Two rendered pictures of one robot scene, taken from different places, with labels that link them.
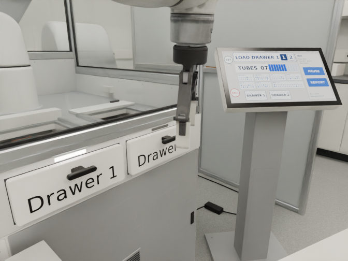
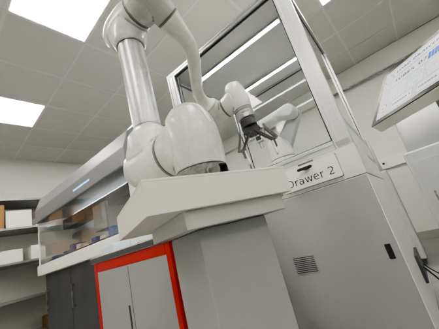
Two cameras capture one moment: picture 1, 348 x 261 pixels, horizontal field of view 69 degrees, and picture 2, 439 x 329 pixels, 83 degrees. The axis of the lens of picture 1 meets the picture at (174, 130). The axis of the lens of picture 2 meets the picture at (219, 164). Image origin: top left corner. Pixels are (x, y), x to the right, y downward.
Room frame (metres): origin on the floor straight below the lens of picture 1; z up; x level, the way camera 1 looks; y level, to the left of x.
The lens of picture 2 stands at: (0.24, -1.11, 0.69)
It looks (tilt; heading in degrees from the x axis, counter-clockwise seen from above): 16 degrees up; 83
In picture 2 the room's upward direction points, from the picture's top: 15 degrees counter-clockwise
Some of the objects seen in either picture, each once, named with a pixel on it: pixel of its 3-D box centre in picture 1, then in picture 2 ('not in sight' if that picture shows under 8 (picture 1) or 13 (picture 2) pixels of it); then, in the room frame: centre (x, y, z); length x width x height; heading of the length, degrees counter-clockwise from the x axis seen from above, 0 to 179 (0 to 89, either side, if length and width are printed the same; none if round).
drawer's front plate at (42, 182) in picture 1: (75, 179); not in sight; (0.57, 0.25, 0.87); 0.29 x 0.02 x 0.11; 139
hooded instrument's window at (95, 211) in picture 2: not in sight; (131, 218); (-0.49, 1.64, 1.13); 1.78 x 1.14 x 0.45; 139
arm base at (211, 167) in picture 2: not in sight; (206, 177); (0.28, -0.42, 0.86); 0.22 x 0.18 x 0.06; 112
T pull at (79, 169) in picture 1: (79, 171); not in sight; (0.55, 0.23, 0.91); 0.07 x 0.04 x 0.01; 139
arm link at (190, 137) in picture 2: not in sight; (191, 139); (0.27, -0.40, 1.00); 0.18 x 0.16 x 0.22; 139
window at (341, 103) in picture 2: not in sight; (328, 77); (1.29, 0.26, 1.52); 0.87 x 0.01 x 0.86; 49
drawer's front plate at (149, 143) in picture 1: (162, 145); (309, 174); (0.81, 0.04, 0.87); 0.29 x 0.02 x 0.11; 139
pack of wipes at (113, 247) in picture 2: not in sight; (115, 247); (-0.22, 0.27, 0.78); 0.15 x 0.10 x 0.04; 132
